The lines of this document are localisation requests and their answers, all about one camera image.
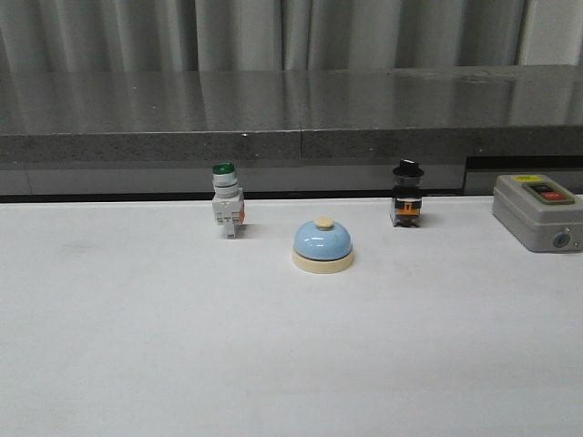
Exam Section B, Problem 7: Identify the grey curtain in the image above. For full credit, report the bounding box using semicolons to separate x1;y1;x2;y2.
1;1;582;73

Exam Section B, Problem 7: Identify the grey stone counter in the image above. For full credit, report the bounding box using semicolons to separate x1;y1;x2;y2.
1;66;582;201

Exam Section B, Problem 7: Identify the blue desk bell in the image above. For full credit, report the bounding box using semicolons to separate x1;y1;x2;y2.
292;216;354;274

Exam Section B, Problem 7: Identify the grey on-off switch box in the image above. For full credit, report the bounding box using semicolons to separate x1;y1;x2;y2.
493;174;582;253

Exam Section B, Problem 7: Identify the black selector switch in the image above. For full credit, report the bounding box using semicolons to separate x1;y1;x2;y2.
390;159;424;228

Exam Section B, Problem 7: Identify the green push button switch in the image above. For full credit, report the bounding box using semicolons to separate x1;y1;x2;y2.
211;161;245;238

